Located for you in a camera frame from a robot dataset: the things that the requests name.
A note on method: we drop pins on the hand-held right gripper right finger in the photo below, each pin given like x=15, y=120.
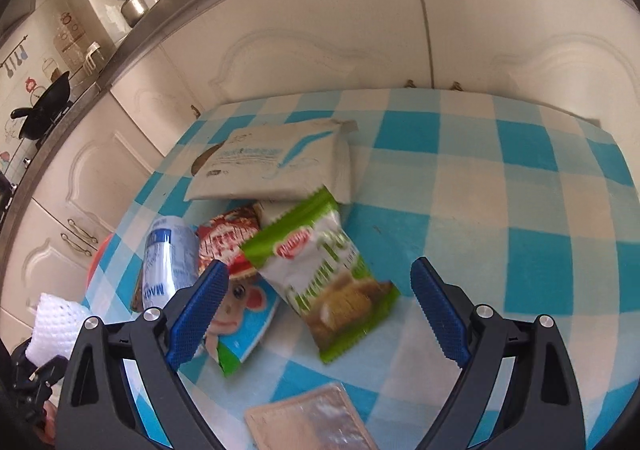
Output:
x=440, y=315

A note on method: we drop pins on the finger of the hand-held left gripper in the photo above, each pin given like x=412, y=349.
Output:
x=52, y=367

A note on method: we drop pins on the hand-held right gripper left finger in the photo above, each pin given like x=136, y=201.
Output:
x=197, y=315

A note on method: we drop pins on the red snack wrapper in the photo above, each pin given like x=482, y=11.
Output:
x=225, y=240

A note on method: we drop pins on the person's left hand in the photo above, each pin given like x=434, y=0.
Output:
x=49, y=425

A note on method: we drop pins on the cartoon face snack packet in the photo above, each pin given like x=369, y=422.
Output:
x=245, y=320

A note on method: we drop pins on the blue white checkered tablecloth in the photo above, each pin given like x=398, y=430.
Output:
x=475, y=230

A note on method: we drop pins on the white cabinet door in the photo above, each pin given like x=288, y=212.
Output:
x=525, y=30
x=150, y=100
x=300, y=30
x=90, y=170
x=40, y=260

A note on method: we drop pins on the green snack packet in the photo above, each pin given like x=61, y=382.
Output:
x=310, y=260

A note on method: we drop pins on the flat silver beige packet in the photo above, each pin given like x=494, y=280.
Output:
x=310, y=420

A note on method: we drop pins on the black wok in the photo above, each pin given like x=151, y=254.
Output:
x=47, y=103

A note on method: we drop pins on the white plastic rack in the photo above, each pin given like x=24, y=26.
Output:
x=92, y=58

